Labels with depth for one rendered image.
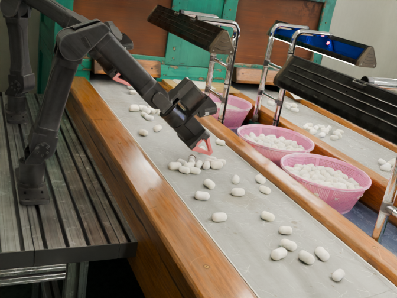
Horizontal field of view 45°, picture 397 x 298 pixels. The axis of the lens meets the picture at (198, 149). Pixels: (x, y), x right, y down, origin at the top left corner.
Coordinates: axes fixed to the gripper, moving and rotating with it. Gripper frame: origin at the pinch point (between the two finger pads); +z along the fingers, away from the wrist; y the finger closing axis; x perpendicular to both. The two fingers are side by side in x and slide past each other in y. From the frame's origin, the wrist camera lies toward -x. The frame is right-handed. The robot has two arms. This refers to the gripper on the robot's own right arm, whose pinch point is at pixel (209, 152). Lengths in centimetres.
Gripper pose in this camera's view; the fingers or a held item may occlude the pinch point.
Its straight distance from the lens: 141.9
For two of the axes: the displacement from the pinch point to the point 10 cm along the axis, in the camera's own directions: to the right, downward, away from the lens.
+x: -7.1, 7.1, -0.1
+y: -3.8, -3.7, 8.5
